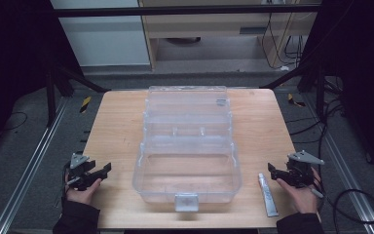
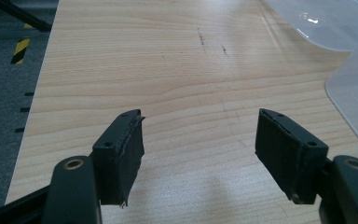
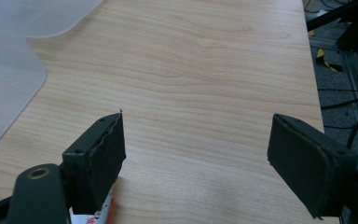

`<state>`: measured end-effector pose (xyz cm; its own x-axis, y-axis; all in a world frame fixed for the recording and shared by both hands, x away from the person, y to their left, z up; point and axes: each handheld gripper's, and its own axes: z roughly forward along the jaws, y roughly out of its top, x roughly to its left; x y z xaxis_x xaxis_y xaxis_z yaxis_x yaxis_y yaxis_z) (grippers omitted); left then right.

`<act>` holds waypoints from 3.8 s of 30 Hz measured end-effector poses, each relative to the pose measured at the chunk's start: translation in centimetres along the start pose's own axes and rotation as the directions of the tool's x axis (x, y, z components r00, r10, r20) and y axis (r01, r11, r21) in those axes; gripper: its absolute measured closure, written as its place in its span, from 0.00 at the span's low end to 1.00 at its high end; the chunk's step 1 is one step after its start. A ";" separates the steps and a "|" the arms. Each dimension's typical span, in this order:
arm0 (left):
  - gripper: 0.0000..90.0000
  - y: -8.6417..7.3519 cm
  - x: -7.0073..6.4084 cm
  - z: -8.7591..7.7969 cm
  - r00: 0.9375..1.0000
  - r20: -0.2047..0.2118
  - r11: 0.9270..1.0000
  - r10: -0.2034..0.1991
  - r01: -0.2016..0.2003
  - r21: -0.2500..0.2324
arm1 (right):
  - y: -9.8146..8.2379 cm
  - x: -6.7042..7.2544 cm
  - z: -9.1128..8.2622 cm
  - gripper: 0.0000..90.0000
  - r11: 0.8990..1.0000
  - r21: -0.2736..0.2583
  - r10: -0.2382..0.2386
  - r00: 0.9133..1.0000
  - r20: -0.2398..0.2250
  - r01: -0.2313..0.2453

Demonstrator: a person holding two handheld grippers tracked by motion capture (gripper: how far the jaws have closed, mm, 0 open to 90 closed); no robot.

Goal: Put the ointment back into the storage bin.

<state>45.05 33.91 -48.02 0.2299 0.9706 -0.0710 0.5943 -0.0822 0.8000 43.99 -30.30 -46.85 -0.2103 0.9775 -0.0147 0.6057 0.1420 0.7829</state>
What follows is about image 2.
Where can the yellow black hazard tape strip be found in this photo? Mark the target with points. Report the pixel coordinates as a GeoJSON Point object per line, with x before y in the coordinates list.
{"type": "Point", "coordinates": [20, 51]}

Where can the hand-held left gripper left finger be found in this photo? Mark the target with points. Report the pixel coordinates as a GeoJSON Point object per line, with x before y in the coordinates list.
{"type": "Point", "coordinates": [118, 161]}

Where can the short black tape mark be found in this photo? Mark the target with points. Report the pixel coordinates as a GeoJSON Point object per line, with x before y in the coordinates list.
{"type": "Point", "coordinates": [29, 94]}
{"type": "Point", "coordinates": [25, 109]}
{"type": "Point", "coordinates": [20, 130]}

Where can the small yellow tape piece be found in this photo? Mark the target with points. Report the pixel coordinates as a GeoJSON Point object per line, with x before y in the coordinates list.
{"type": "Point", "coordinates": [28, 26]}

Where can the black metal stand leg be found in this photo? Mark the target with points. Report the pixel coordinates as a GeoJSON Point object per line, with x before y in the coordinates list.
{"type": "Point", "coordinates": [21, 15]}

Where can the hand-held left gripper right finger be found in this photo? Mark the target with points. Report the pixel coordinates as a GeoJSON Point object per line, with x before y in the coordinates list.
{"type": "Point", "coordinates": [287, 155]}

